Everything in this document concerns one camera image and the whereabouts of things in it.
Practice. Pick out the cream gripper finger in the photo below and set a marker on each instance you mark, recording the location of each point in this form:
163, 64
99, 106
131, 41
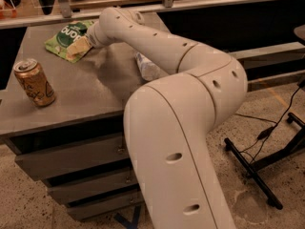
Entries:
80, 46

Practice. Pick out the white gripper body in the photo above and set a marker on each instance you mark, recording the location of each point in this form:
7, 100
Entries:
92, 36

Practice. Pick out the green rice chip bag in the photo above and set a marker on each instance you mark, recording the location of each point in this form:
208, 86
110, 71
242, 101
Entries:
70, 33

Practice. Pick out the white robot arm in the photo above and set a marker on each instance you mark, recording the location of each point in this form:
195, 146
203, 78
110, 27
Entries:
167, 120

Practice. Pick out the orange soda can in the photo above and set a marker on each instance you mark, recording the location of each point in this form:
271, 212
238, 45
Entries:
30, 75

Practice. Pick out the clear plastic water bottle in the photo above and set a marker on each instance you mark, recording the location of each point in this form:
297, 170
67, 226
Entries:
148, 70

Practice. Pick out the grey drawer cabinet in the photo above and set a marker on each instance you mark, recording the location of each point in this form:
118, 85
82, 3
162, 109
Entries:
76, 145

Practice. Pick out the black stand base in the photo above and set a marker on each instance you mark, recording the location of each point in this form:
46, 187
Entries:
296, 144

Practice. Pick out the metal railing frame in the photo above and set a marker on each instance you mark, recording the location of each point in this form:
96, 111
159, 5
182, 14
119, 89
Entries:
230, 25

